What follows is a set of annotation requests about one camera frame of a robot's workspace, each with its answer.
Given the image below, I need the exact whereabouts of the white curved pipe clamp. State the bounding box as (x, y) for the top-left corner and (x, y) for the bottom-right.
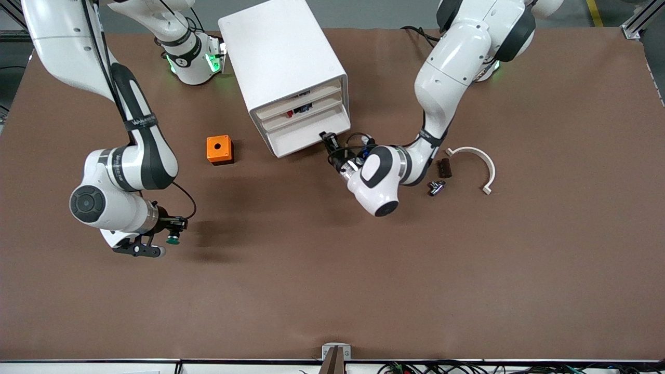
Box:
(445, 146), (496, 195)

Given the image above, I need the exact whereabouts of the brown wooden bar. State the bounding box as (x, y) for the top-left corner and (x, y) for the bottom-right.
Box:
(318, 347), (346, 374)

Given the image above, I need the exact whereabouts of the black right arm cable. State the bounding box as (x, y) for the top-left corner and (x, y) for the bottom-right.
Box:
(81, 0), (197, 221)

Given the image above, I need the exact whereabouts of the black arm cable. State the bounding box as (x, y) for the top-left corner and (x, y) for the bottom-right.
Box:
(347, 132), (376, 152)
(81, 0), (197, 221)

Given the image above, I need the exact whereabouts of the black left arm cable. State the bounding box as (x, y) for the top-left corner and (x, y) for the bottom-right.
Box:
(347, 132), (376, 152)

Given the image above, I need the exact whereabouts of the orange button enclosure box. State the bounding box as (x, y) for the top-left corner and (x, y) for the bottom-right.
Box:
(206, 135), (234, 166)

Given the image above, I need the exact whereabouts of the black cable on table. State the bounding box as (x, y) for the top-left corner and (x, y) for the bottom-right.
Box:
(400, 25), (442, 47)

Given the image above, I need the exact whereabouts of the white table edge rail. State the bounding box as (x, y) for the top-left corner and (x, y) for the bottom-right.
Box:
(0, 358), (665, 374)

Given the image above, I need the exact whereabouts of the grey metal bracket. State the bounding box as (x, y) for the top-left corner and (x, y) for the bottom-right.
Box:
(321, 343), (352, 361)

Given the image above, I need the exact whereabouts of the black cable bundle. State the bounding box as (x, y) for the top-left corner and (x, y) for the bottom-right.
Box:
(377, 360), (665, 374)

